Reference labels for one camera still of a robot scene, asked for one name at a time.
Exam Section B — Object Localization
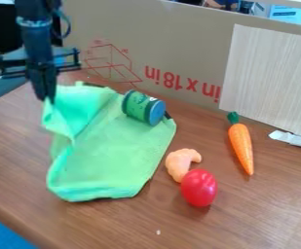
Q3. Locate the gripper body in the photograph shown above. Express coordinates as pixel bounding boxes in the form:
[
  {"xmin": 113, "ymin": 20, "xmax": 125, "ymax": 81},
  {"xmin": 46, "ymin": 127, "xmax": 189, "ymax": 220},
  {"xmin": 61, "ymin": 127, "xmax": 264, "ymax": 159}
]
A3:
[{"xmin": 24, "ymin": 60, "xmax": 59, "ymax": 104}]

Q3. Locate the green cloth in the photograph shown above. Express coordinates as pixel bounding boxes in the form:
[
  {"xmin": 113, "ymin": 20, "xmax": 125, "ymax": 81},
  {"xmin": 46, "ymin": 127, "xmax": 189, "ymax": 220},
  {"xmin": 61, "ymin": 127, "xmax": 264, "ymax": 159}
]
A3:
[{"xmin": 40, "ymin": 81, "xmax": 179, "ymax": 203}]

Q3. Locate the black and blue stand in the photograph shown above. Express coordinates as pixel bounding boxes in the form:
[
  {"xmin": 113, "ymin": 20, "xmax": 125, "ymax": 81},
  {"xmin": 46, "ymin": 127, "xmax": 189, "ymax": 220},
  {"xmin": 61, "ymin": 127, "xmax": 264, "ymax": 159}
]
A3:
[{"xmin": 0, "ymin": 46, "xmax": 83, "ymax": 79}]

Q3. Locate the green can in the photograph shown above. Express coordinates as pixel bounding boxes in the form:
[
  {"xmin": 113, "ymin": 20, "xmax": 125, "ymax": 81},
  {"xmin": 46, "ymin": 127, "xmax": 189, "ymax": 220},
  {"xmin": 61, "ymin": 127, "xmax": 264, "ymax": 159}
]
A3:
[{"xmin": 120, "ymin": 89, "xmax": 168, "ymax": 127}]

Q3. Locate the cardboard box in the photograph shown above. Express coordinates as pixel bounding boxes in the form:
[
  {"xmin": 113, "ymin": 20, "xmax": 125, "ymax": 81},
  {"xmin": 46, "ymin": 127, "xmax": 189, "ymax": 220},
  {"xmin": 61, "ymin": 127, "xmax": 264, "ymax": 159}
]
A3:
[{"xmin": 59, "ymin": 0, "xmax": 301, "ymax": 113}]

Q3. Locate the orange toy croissant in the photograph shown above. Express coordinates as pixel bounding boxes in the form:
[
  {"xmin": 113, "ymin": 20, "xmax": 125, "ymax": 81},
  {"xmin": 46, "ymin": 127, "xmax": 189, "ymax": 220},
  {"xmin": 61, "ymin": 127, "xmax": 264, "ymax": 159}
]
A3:
[{"xmin": 164, "ymin": 148, "xmax": 204, "ymax": 184}]

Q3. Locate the red toy tomato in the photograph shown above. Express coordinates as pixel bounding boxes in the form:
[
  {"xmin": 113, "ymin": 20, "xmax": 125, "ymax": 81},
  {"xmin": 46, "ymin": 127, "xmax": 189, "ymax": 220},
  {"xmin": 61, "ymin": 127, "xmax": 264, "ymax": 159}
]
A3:
[{"xmin": 179, "ymin": 168, "xmax": 219, "ymax": 208}]

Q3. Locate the orange toy carrot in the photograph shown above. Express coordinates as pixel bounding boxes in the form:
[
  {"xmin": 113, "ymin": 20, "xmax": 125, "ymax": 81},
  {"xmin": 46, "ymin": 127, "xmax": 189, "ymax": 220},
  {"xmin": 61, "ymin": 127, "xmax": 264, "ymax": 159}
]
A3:
[{"xmin": 225, "ymin": 111, "xmax": 256, "ymax": 177}]

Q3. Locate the light wooden board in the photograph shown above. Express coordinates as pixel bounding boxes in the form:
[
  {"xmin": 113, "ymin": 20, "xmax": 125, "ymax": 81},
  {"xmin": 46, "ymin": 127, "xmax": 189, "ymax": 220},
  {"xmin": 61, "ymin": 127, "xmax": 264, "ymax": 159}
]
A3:
[{"xmin": 217, "ymin": 23, "xmax": 301, "ymax": 139}]

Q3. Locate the white crumpled paper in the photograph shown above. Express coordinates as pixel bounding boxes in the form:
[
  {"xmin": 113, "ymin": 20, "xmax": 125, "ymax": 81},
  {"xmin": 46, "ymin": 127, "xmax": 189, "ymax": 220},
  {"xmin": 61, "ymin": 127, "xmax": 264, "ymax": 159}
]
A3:
[{"xmin": 267, "ymin": 129, "xmax": 301, "ymax": 150}]

